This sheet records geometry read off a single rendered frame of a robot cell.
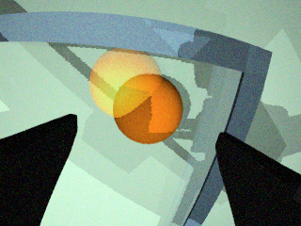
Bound clear low l-shaped wall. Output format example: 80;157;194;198
163;65;242;226

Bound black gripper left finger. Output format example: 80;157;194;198
0;113;78;226

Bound blue-grey l-shaped wall top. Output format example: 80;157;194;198
0;11;272;226

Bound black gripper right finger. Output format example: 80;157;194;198
214;132;301;226

